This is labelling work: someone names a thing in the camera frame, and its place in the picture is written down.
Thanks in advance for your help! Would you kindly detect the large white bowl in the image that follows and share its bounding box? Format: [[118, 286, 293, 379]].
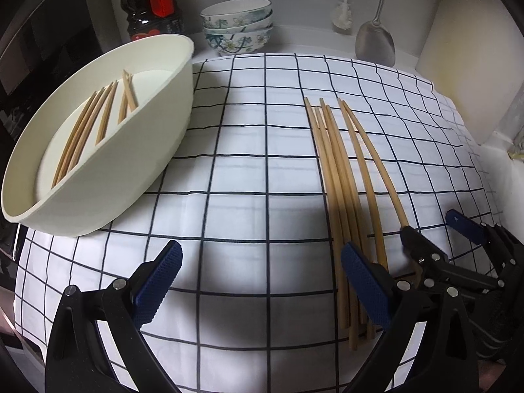
[[1, 34, 195, 237]]

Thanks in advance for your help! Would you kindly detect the top floral bowl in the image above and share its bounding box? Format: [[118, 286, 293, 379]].
[[200, 0, 272, 29]]

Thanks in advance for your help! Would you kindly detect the middle floral bowl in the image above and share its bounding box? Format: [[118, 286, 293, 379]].
[[203, 16, 273, 35]]

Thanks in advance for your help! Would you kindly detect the white dish brush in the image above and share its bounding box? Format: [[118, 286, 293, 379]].
[[330, 0, 353, 32]]

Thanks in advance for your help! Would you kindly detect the bottom floral bowl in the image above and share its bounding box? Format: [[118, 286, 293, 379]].
[[204, 28, 273, 56]]

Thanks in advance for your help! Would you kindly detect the floral bowl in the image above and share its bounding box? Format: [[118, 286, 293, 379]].
[[200, 0, 272, 29], [204, 28, 273, 56], [203, 16, 273, 35]]

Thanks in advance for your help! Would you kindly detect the dark soy sauce bottle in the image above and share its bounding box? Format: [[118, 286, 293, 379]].
[[120, 0, 184, 41]]

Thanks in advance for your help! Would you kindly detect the checkered white cloth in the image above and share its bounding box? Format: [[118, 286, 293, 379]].
[[15, 54, 499, 392]]

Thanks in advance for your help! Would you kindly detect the wooden chopstick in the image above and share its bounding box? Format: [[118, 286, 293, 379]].
[[338, 99, 409, 227], [304, 98, 350, 330], [338, 98, 388, 270], [55, 86, 108, 185], [122, 70, 138, 112], [321, 103, 375, 350], [95, 81, 118, 145], [313, 106, 359, 350], [318, 100, 363, 324], [51, 91, 97, 187], [117, 71, 130, 124]]

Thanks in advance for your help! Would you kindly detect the metal spatula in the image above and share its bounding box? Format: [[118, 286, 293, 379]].
[[355, 0, 396, 67]]

